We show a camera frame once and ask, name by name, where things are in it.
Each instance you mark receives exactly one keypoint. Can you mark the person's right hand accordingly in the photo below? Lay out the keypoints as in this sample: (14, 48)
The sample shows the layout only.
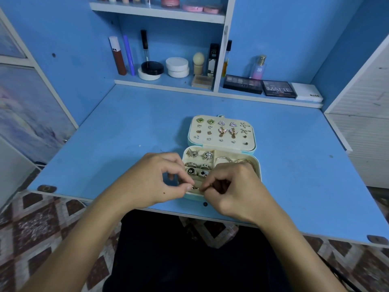
(243, 194)

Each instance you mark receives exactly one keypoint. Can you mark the person's left hand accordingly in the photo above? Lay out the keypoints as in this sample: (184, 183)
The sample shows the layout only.
(149, 182)

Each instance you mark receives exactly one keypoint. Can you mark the cream jewellery box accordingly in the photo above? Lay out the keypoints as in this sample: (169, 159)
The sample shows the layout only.
(231, 143)

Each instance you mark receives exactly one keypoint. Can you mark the small silver stud earring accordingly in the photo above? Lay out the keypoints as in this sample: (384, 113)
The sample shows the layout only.
(245, 132)
(244, 124)

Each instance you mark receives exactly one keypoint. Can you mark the gold dangling earring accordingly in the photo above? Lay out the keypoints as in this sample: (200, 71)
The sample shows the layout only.
(232, 132)
(222, 131)

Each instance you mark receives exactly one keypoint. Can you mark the green stud earring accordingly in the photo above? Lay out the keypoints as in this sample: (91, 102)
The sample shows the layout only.
(210, 121)
(199, 121)

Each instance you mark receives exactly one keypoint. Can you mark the person's right forearm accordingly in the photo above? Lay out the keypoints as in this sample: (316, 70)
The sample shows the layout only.
(304, 252)

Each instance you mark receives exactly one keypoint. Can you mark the person's left forearm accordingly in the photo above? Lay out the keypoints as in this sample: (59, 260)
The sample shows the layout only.
(79, 249)

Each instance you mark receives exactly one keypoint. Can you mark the person's dark clothing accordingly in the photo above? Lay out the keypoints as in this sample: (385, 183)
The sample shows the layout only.
(194, 258)

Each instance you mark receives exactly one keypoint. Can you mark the white flat box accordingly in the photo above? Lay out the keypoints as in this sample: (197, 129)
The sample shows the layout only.
(307, 93)

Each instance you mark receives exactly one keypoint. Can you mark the dark eyeshadow palette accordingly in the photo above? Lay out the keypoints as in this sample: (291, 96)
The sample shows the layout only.
(243, 84)

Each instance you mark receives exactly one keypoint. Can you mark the black lettered eyeshadow palette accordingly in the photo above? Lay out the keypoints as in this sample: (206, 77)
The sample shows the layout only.
(279, 89)

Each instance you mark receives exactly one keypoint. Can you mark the square brown powder compact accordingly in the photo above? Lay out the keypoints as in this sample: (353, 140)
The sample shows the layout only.
(202, 82)

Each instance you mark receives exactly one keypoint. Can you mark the white bowl black inside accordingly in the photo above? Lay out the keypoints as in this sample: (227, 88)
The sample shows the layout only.
(151, 68)

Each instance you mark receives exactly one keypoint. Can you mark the white round cream jar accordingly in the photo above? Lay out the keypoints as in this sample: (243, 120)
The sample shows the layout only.
(177, 67)

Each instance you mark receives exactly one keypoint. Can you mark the small pink perfume bottle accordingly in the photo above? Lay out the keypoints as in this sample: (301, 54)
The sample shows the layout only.
(258, 70)

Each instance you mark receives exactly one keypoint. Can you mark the blue cosmetic tube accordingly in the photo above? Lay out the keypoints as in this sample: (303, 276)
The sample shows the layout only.
(129, 56)

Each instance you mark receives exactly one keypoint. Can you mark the brown lipstick tube white cap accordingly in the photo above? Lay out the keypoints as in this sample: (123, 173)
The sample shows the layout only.
(118, 57)

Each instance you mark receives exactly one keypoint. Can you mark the beige makeup sponge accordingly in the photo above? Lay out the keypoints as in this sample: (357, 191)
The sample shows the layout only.
(199, 62)

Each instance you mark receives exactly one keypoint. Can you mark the thin dark cosmetic bottle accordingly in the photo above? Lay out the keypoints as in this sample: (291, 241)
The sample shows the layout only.
(226, 59)

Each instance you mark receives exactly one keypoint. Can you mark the black makeup brush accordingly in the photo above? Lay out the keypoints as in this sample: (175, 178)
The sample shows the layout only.
(145, 45)

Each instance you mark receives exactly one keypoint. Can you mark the black cosmetic bottle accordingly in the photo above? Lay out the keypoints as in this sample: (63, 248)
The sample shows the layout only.
(213, 60)

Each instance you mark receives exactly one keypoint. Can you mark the white slatted cabinet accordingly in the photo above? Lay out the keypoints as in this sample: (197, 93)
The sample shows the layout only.
(364, 124)

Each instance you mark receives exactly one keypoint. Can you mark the white framed marbled panel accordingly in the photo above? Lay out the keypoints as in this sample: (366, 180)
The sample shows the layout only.
(27, 112)

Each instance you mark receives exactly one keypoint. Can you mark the white shelf unit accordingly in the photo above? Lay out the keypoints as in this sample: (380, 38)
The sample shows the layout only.
(230, 33)

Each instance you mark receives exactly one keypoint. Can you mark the pink flat compact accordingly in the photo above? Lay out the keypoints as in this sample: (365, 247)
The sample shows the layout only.
(212, 9)
(193, 7)

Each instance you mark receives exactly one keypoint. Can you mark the pink round jar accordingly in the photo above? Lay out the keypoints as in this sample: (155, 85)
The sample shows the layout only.
(170, 1)

